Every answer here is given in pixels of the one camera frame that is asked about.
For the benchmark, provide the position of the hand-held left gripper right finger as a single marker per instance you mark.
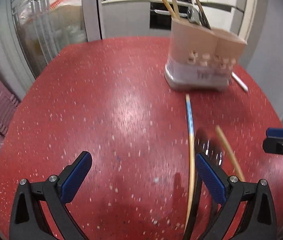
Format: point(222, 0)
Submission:
point(210, 180)

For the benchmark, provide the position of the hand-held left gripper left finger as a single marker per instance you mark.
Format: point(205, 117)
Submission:
point(77, 177)

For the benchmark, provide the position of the blue-patterned wooden chopstick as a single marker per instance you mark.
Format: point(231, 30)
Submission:
point(190, 120)

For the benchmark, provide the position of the beige cutlery holder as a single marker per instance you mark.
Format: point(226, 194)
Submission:
point(194, 45)

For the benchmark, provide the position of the metal fork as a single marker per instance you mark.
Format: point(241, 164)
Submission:
point(230, 81)

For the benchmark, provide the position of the glass sliding door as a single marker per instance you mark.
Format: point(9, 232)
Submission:
point(44, 25)

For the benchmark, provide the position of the white kitchen counter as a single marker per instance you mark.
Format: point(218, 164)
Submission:
point(124, 20)

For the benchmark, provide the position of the black built-in oven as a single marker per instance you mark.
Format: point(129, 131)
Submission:
point(159, 17)

